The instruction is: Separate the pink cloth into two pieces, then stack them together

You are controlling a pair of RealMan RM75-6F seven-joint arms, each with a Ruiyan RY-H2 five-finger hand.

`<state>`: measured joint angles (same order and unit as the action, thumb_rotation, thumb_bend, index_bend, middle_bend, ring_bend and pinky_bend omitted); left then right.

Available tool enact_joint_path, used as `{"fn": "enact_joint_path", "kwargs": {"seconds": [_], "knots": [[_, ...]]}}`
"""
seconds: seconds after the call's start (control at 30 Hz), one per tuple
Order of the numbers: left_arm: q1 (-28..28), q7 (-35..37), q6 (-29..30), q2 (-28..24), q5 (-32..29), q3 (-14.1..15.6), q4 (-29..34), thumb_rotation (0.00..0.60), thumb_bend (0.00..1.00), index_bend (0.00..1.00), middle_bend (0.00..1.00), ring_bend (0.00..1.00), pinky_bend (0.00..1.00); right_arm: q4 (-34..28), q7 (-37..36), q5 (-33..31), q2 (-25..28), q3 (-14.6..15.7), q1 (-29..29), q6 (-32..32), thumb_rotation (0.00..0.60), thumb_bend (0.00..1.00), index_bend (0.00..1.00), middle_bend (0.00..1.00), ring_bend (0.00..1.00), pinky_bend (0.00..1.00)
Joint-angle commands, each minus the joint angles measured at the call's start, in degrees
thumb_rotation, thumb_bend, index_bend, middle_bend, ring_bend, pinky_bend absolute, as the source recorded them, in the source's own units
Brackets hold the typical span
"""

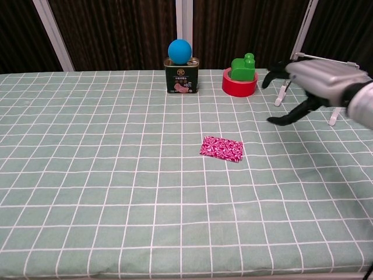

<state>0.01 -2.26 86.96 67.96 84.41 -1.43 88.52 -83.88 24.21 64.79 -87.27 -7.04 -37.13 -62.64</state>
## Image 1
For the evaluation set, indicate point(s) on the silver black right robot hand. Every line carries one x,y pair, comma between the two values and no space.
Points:
323,81

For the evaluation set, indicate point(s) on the pink patterned packet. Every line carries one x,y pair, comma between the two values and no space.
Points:
221,149

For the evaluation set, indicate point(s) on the dark brown pleated curtain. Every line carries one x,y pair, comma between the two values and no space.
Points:
116,35
233,29
344,29
17,35

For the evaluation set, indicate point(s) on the green toy block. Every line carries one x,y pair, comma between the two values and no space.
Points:
242,71

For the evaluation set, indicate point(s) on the red tape roll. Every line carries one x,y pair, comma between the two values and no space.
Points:
237,89

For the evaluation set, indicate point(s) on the dark green meat tin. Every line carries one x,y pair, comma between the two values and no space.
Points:
180,81

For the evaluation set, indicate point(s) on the blue ball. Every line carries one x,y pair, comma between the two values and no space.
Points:
180,52

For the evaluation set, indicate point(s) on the green white checked tablecloth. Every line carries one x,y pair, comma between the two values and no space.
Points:
116,189

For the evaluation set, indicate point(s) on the white partition post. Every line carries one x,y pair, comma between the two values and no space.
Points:
303,29
184,20
55,38

